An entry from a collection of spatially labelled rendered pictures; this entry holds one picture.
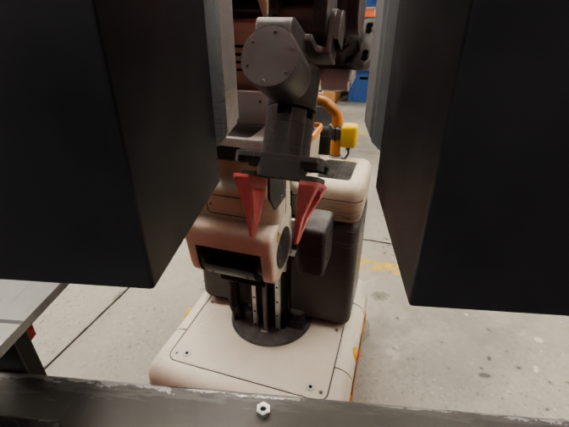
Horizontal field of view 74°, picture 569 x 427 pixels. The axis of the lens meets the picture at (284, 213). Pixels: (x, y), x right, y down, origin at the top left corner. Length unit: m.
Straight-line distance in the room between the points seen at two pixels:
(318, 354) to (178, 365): 0.43
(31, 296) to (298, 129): 0.31
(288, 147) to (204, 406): 0.29
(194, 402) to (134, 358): 1.29
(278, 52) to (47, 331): 1.77
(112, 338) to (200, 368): 0.67
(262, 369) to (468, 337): 0.98
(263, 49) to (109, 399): 0.39
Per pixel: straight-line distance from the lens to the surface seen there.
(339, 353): 1.27
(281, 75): 0.37
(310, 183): 0.41
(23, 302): 0.42
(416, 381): 1.63
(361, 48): 0.71
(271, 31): 0.39
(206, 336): 1.33
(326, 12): 0.45
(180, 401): 0.45
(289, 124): 0.43
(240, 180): 0.43
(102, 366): 1.74
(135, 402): 0.46
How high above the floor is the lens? 1.23
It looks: 29 degrees down
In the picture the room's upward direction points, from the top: straight up
